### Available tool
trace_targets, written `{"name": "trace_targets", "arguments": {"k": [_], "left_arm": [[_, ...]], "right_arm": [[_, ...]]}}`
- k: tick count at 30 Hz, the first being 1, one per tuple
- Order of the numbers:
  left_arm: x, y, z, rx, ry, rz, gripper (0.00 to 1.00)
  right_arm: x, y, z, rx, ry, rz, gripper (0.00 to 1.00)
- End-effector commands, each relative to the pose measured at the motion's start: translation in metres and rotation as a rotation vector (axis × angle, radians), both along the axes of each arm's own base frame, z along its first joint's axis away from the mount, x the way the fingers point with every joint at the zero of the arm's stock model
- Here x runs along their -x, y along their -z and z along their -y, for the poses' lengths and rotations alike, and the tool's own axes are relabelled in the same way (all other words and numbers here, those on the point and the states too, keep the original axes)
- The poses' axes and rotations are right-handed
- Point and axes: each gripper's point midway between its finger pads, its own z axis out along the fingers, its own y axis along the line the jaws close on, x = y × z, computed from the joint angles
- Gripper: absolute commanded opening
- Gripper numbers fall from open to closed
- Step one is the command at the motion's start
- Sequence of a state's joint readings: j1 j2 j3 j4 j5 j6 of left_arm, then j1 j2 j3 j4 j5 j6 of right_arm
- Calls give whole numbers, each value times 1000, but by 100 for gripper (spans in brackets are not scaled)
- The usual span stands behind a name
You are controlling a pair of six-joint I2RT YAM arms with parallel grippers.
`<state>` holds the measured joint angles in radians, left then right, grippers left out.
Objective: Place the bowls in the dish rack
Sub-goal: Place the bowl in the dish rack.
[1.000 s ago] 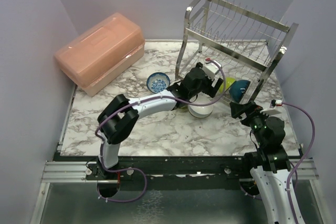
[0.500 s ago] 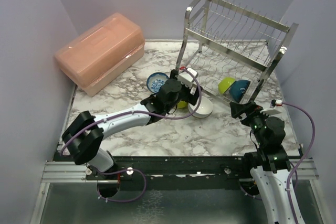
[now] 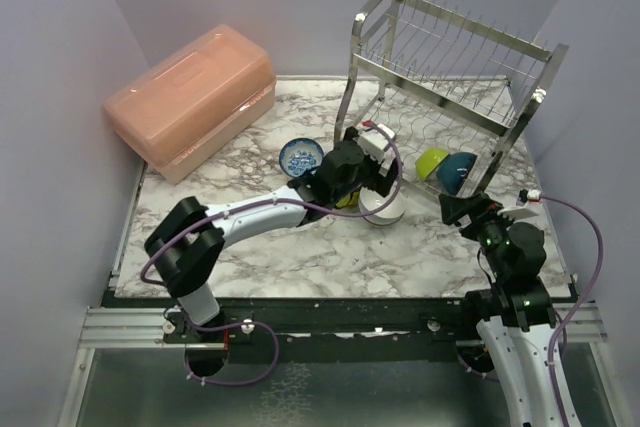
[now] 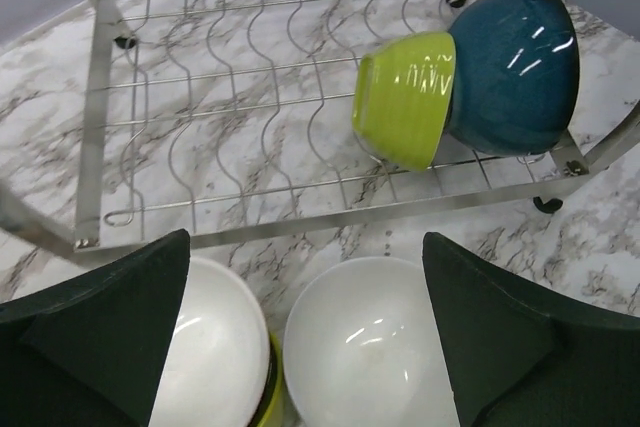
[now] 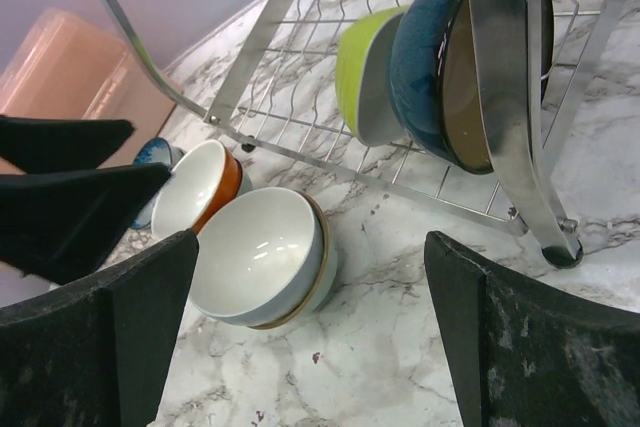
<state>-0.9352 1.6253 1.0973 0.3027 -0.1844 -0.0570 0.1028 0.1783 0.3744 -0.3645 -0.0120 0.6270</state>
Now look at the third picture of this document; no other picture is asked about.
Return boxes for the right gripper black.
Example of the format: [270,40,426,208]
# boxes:
[440,190,523,279]

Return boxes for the dark teal beige bowl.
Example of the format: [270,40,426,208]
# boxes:
[436,152,477,196]

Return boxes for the lime green white bowl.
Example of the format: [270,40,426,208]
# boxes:
[415,147,449,181]

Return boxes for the stainless steel dish rack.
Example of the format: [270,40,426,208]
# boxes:
[334,0,569,198]

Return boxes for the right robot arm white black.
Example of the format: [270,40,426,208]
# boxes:
[438,192,581,426]

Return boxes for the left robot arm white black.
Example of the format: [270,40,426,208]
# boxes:
[140,121,402,342]

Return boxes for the yellow-green bottom bowl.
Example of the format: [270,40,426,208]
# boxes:
[336,190,360,209]

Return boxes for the blue white patterned bowl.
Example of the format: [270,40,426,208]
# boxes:
[279,137,324,178]

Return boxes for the white grey bottom bowl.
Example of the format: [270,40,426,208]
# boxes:
[358,189,406,226]

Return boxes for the pink plastic storage box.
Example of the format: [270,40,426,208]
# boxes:
[104,25,276,184]

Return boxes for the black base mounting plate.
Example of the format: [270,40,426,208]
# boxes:
[101,288,491,372]

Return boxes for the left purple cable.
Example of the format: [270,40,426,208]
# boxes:
[140,126,404,387]

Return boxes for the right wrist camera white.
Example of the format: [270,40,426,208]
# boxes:
[498,189,542,221]

